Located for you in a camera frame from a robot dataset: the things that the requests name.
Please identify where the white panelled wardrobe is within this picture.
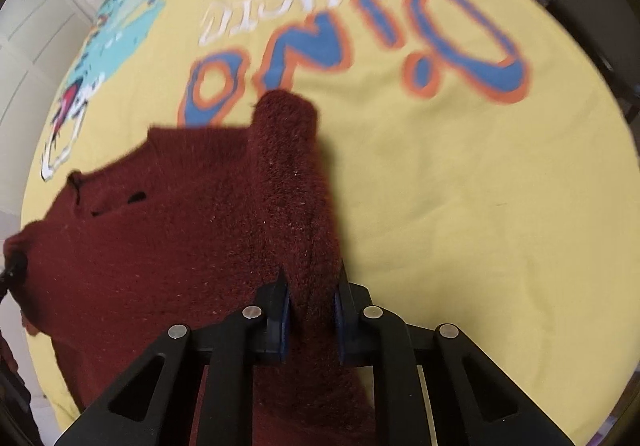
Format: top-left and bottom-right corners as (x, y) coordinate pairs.
(0, 0), (96, 221)

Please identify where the yellow printed blanket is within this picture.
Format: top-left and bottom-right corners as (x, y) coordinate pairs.
(21, 0), (637, 446)

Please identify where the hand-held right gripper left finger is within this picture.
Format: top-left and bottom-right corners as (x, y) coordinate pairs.
(52, 268), (293, 446)

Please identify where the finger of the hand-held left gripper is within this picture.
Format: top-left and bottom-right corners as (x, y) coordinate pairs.
(0, 251), (29, 299)

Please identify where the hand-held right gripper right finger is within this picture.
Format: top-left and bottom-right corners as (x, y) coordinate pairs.
(334, 263), (576, 446)

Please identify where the maroon knit sweater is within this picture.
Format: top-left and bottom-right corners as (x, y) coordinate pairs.
(2, 90), (381, 446)

